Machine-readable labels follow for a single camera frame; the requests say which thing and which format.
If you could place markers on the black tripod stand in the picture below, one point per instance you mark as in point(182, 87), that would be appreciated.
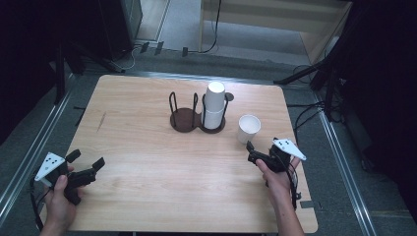
point(327, 72)

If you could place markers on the light wooden frame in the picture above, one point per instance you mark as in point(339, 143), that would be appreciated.
point(278, 19)

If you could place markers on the white paper cup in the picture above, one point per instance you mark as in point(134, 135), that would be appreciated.
point(215, 96)
point(213, 120)
point(248, 128)

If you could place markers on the person's right hand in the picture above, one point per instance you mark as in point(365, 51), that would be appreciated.
point(278, 183)

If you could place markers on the metal floor rail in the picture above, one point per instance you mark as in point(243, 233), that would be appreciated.
point(347, 177)
point(183, 77)
point(32, 157)

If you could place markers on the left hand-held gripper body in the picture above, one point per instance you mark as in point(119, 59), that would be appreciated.
point(78, 178)

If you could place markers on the person's left hand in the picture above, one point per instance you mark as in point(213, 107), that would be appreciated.
point(60, 206)

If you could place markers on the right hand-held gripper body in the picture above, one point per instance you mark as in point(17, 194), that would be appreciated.
point(277, 160)

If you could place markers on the black cabinet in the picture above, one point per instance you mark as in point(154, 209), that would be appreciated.
point(119, 26)

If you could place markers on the black metal stand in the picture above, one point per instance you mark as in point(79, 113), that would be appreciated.
point(60, 75)

